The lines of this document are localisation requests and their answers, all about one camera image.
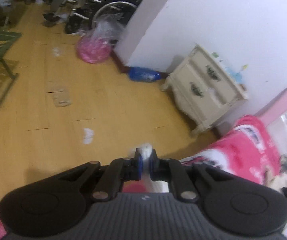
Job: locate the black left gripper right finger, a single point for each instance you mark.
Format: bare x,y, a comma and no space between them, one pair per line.
229,202

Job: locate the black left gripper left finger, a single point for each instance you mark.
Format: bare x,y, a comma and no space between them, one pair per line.
55,204

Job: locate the cream knit sweater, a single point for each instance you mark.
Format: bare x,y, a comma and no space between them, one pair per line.
145,184

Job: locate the pink floral bedsheet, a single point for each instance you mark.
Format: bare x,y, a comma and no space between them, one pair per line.
247,151

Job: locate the white paper scrap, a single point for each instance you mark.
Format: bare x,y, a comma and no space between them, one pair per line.
88,136

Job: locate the cream bedside cabinet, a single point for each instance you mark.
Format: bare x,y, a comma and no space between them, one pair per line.
203,90

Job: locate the blue plastic bag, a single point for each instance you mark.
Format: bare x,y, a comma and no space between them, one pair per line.
139,74

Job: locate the pink plastic bag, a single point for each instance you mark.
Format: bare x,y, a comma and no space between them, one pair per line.
96,46

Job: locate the black wheelchair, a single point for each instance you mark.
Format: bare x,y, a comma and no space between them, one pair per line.
90,11

